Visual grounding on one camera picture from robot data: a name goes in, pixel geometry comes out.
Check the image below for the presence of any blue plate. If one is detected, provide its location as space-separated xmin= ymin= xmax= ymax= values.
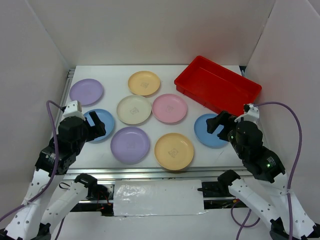
xmin=83 ymin=108 xmax=115 ymax=144
xmin=194 ymin=113 xmax=228 ymax=149

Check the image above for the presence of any purple plate front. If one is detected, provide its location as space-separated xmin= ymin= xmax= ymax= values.
xmin=110 ymin=126 xmax=150 ymax=165

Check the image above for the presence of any purple plate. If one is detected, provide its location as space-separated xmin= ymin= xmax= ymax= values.
xmin=69 ymin=78 xmax=104 ymax=106
xmin=110 ymin=126 xmax=150 ymax=165

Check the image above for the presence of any cream white plate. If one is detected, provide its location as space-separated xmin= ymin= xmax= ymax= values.
xmin=116 ymin=95 xmax=152 ymax=125

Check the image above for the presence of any pink plate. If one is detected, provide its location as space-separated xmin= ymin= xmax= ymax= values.
xmin=152 ymin=93 xmax=188 ymax=124

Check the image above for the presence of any orange plate front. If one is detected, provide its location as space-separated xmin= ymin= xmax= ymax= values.
xmin=154 ymin=133 xmax=194 ymax=171

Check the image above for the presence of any orange plate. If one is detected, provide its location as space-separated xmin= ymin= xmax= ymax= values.
xmin=154 ymin=133 xmax=194 ymax=171
xmin=127 ymin=71 xmax=161 ymax=96

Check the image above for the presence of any orange plate top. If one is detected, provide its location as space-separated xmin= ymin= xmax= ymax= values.
xmin=127 ymin=71 xmax=161 ymax=96

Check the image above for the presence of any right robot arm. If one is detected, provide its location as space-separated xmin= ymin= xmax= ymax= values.
xmin=206 ymin=111 xmax=320 ymax=240

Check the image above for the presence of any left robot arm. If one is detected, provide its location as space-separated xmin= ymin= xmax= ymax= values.
xmin=0 ymin=111 xmax=109 ymax=240

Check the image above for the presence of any red plastic bin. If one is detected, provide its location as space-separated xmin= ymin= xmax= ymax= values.
xmin=174 ymin=55 xmax=262 ymax=116

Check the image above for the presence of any white taped cover panel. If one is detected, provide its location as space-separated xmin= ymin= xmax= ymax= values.
xmin=113 ymin=180 xmax=205 ymax=217

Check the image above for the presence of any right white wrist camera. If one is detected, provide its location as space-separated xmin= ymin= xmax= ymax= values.
xmin=234 ymin=103 xmax=260 ymax=123

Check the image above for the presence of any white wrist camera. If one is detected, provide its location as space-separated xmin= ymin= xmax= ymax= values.
xmin=62 ymin=100 xmax=85 ymax=120
xmin=234 ymin=103 xmax=260 ymax=123

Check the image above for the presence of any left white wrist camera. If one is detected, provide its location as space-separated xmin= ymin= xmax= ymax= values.
xmin=62 ymin=100 xmax=85 ymax=120

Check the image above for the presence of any aluminium front rail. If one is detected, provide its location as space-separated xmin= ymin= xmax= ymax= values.
xmin=63 ymin=166 xmax=252 ymax=182

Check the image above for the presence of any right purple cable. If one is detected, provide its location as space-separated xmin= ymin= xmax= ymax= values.
xmin=230 ymin=101 xmax=303 ymax=240

